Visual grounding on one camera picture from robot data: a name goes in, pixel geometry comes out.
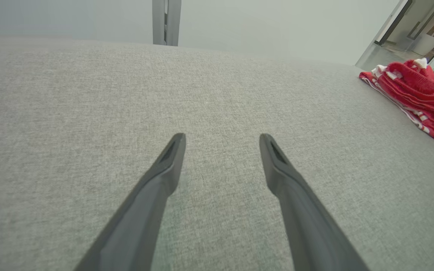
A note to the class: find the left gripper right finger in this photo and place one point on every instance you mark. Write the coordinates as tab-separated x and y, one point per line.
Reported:
309	222

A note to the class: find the white planter box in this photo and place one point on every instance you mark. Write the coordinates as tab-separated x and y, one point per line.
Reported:
425	45

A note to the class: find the red and white shorts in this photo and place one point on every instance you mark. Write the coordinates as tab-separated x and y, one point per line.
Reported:
420	109

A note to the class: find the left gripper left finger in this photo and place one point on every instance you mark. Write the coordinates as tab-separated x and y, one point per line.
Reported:
138	222

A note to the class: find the grey metal partition frame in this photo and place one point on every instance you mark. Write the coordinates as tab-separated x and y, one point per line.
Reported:
384	35

